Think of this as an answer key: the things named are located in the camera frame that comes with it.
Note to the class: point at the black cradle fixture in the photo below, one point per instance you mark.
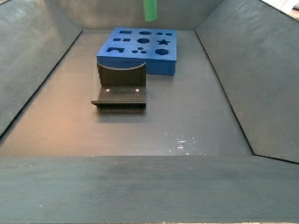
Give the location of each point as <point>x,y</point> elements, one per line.
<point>122,86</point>

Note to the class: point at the blue shape sorter block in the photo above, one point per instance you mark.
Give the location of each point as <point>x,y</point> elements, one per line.
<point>134,46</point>

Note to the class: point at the green oval cylinder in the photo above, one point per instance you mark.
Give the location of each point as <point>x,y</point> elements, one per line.
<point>150,10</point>

